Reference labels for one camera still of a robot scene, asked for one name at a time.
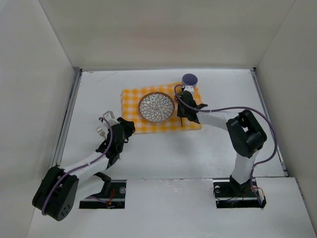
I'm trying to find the yellow checkered cloth napkin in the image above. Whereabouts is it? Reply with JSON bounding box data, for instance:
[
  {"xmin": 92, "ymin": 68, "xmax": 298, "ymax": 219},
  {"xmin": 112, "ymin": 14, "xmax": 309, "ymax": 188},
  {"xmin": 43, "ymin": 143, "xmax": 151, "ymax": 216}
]
[{"xmin": 121, "ymin": 83, "xmax": 202, "ymax": 134}]

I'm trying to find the floral patterned ceramic plate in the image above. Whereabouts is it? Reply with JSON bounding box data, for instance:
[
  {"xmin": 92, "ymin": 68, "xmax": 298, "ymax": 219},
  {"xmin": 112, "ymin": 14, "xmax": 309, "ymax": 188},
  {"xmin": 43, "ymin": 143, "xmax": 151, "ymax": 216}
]
[{"xmin": 138, "ymin": 92, "xmax": 175, "ymax": 123}]

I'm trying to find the lavender plastic cup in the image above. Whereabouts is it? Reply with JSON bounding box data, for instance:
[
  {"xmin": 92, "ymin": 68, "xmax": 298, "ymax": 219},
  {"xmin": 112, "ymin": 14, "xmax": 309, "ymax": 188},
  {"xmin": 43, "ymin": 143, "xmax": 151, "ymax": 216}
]
[{"xmin": 182, "ymin": 73, "xmax": 198, "ymax": 88}]

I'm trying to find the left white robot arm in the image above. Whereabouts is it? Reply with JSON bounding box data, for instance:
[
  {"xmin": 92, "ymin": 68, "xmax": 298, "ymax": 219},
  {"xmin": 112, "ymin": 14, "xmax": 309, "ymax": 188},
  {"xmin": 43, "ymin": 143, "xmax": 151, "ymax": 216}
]
[{"xmin": 32, "ymin": 114, "xmax": 136, "ymax": 221}]

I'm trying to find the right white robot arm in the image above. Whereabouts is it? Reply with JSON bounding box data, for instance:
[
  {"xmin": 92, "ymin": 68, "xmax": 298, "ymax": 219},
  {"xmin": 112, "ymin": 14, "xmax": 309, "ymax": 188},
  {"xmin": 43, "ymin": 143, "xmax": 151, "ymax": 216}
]
[{"xmin": 175, "ymin": 90, "xmax": 267, "ymax": 192}]

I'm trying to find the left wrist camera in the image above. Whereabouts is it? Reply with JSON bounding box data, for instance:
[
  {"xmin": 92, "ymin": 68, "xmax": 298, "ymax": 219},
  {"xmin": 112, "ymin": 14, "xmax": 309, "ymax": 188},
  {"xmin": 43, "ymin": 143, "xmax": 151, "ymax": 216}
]
[{"xmin": 103, "ymin": 111, "xmax": 119, "ymax": 127}]

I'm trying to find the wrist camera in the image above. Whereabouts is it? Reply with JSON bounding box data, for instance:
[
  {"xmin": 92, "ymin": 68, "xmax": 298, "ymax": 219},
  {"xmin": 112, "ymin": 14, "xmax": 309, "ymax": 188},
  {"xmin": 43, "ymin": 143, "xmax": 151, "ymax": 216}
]
[
  {"xmin": 103, "ymin": 111, "xmax": 119, "ymax": 127},
  {"xmin": 183, "ymin": 86, "xmax": 195, "ymax": 94}
]

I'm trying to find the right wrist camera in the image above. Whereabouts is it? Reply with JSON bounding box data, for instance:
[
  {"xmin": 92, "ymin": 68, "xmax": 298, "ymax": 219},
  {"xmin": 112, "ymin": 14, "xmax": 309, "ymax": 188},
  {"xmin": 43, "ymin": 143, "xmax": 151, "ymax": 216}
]
[{"xmin": 183, "ymin": 86, "xmax": 195, "ymax": 94}]

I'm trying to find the left aluminium table rail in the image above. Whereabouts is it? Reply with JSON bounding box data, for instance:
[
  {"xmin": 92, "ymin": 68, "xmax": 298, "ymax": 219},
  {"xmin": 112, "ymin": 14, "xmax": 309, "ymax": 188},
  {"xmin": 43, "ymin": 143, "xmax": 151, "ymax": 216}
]
[{"xmin": 49, "ymin": 67, "xmax": 82, "ymax": 168}]

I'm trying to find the aluminium table rail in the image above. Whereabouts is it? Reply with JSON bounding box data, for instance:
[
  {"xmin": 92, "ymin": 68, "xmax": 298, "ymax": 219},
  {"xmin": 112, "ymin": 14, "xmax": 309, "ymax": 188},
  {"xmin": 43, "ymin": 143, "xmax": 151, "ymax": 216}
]
[
  {"xmin": 49, "ymin": 67, "xmax": 82, "ymax": 168},
  {"xmin": 250, "ymin": 67, "xmax": 289, "ymax": 177}
]

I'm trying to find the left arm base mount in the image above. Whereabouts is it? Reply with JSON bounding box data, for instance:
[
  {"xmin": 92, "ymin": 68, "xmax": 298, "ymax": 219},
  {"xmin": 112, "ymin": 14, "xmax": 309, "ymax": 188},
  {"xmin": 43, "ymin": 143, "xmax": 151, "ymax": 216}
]
[{"xmin": 79, "ymin": 172, "xmax": 127, "ymax": 209}]

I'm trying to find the right aluminium table rail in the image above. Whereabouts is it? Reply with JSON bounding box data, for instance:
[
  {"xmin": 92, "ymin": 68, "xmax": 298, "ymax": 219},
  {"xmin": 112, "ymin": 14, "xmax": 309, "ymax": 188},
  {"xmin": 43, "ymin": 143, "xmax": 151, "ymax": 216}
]
[{"xmin": 250, "ymin": 67, "xmax": 289, "ymax": 177}]

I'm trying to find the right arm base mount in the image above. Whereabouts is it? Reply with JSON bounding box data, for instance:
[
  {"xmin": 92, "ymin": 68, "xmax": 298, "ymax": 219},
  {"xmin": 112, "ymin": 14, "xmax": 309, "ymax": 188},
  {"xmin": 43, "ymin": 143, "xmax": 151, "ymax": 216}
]
[{"xmin": 213, "ymin": 179, "xmax": 266, "ymax": 209}]

